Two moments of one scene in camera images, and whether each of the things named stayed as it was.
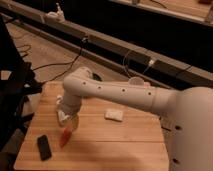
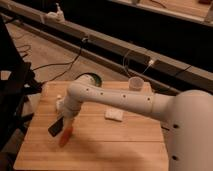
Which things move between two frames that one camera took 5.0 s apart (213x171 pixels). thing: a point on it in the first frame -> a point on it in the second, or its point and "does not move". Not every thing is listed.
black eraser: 44,147 -> 56,127
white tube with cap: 61,115 does not move
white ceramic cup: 136,81 does not move
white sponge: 115,115 does not move
